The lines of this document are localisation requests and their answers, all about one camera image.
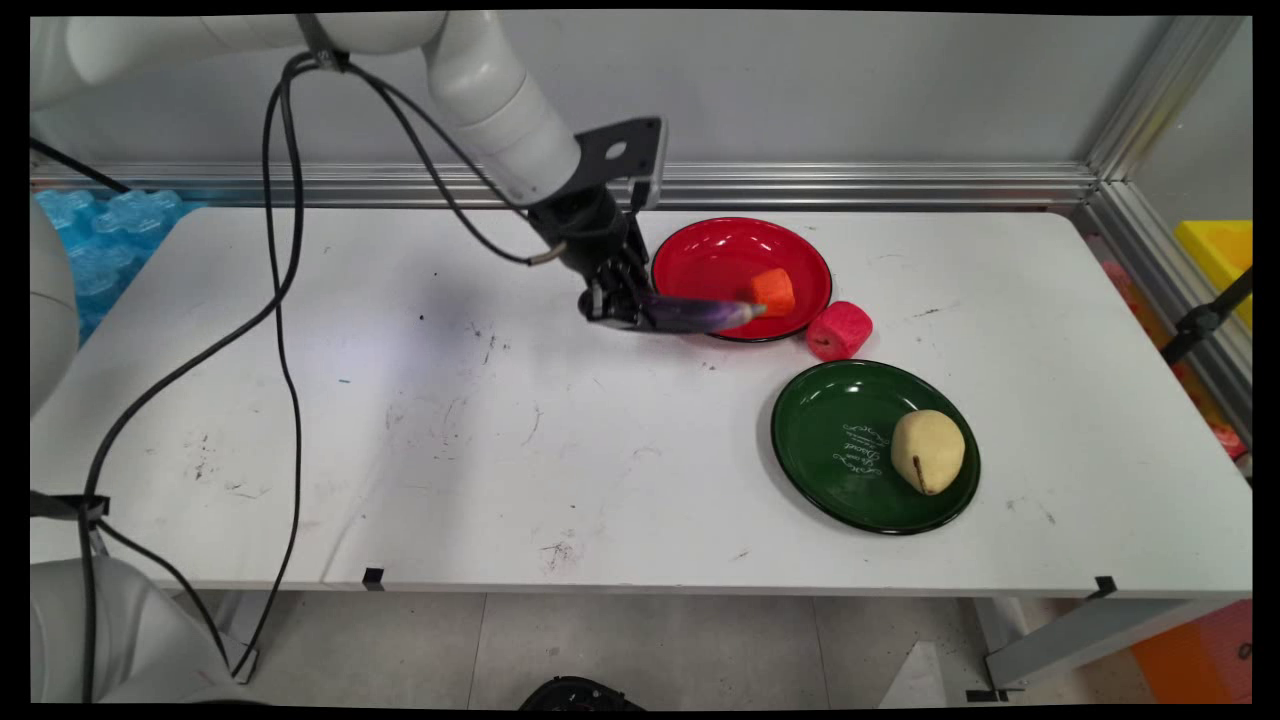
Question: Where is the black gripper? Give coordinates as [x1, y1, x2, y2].
[527, 188, 658, 332]

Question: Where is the purple toy eggplant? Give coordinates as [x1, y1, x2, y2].
[640, 292, 768, 335]

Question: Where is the red plate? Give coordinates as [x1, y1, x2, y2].
[651, 217, 834, 344]

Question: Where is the orange toy carrot piece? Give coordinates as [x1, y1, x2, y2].
[750, 267, 798, 319]

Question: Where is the pink red toy block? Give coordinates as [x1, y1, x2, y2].
[806, 300, 874, 362]

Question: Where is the green plate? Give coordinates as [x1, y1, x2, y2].
[770, 359, 982, 536]

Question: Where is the yellow toy pear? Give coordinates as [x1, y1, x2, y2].
[890, 409, 967, 497]

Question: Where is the black object on floor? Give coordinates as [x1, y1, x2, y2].
[518, 676, 646, 711]

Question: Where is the white table leg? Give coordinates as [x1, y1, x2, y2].
[224, 590, 277, 687]
[960, 597, 1227, 701]

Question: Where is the black stand clamp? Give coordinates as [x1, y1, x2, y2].
[1160, 268, 1253, 367]

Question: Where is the yellow plastic bin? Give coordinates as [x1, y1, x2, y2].
[1173, 220, 1253, 331]

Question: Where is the orange box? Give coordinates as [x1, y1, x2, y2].
[1130, 600, 1253, 704]

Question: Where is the horizontal aluminium frame rail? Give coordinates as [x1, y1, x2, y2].
[30, 160, 1101, 211]

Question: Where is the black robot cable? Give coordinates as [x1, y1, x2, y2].
[78, 55, 531, 703]

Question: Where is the side aluminium frame rail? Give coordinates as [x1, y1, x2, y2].
[1075, 180, 1253, 446]

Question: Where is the thin black background cable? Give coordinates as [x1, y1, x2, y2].
[30, 138, 132, 194]

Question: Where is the upright aluminium frame post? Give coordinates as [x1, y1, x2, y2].
[1085, 15, 1251, 183]

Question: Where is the black cable strap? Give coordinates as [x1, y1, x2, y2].
[30, 490, 112, 523]

